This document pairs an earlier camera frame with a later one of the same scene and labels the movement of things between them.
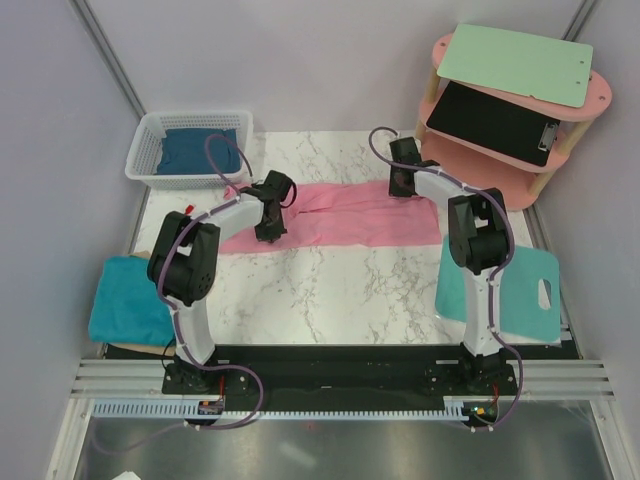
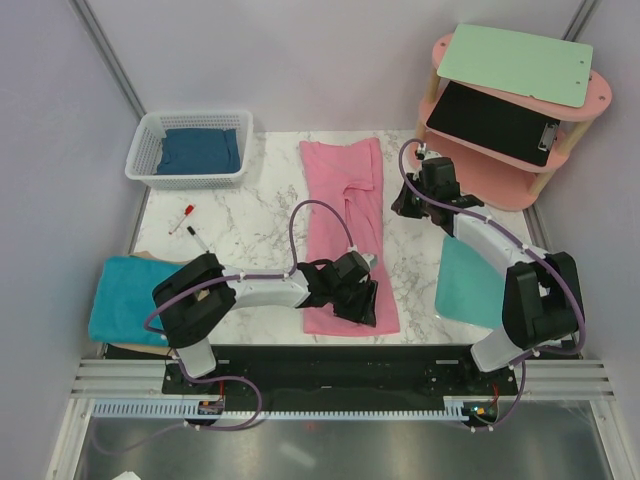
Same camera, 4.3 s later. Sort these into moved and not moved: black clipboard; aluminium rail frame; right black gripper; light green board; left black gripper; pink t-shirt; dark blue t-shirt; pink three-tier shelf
Moved: left black gripper; pink t-shirt; right black gripper
Not moved: black clipboard; light green board; aluminium rail frame; pink three-tier shelf; dark blue t-shirt
